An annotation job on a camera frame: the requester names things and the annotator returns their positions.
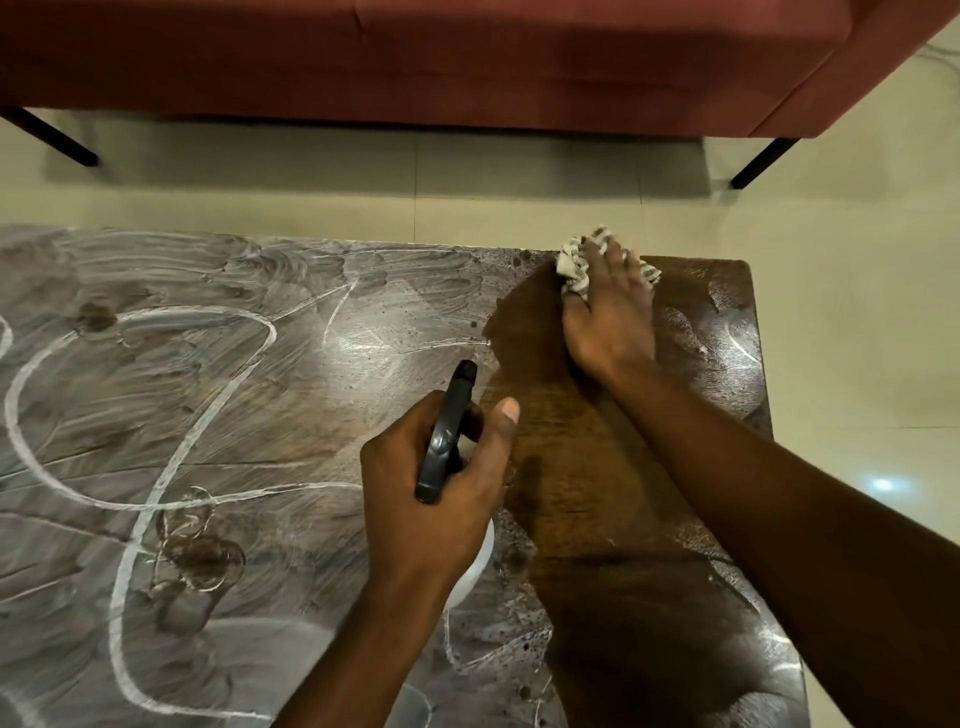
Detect red sofa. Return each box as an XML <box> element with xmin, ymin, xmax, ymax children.
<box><xmin>0</xmin><ymin>0</ymin><xmax>960</xmax><ymax>141</ymax></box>

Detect striped cleaning cloth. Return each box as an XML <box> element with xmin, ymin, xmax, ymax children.
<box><xmin>554</xmin><ymin>225</ymin><xmax>663</xmax><ymax>302</ymax></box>

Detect white spray bottle black trigger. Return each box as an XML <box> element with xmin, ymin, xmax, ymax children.
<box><xmin>414</xmin><ymin>360</ymin><xmax>497</xmax><ymax>613</ymax></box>

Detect person's left hand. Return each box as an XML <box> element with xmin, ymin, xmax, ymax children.
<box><xmin>360</xmin><ymin>390</ymin><xmax>522</xmax><ymax>595</ymax></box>

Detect person's right forearm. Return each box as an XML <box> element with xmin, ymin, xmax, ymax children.
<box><xmin>606</xmin><ymin>358</ymin><xmax>960</xmax><ymax>728</ymax></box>

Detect person's left forearm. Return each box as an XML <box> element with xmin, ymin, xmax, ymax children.
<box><xmin>273</xmin><ymin>577</ymin><xmax>453</xmax><ymax>728</ymax></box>

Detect black sofa leg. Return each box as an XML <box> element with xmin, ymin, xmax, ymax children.
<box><xmin>0</xmin><ymin>105</ymin><xmax>101</xmax><ymax>168</ymax></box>
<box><xmin>729</xmin><ymin>137</ymin><xmax>802</xmax><ymax>191</ymax></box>

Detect person's right hand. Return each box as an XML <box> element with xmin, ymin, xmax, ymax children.
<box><xmin>561</xmin><ymin>237</ymin><xmax>658</xmax><ymax>388</ymax></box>

